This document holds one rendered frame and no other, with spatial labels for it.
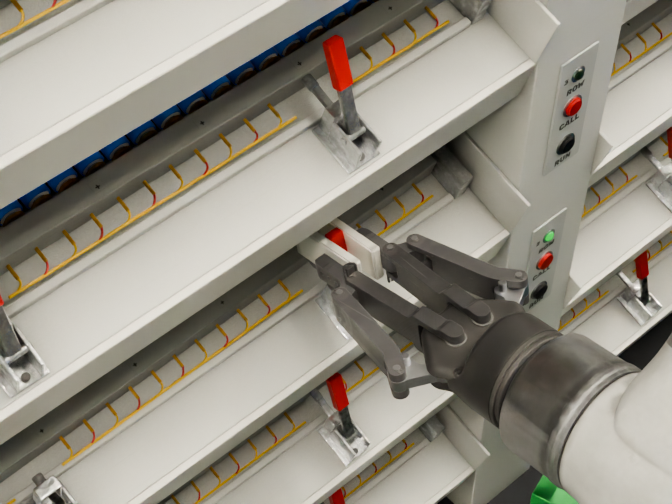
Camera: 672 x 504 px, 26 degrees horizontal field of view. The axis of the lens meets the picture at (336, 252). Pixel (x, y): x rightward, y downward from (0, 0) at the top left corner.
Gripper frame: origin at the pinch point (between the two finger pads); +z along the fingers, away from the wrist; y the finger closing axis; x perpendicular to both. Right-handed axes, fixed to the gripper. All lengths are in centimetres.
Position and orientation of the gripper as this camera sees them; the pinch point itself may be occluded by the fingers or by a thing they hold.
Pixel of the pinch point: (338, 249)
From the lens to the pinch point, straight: 107.7
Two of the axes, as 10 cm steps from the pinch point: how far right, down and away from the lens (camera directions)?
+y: 7.5, -5.2, 4.1
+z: -6.5, -4.4, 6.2
